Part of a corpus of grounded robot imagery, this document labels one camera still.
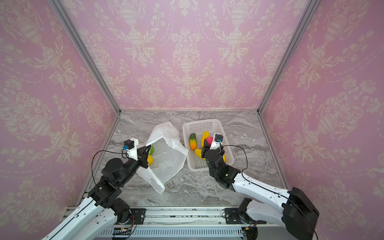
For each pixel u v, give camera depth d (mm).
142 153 644
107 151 569
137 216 744
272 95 1084
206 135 1001
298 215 397
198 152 917
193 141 971
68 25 751
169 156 953
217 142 647
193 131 1052
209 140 743
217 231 779
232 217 729
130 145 574
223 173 592
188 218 747
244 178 531
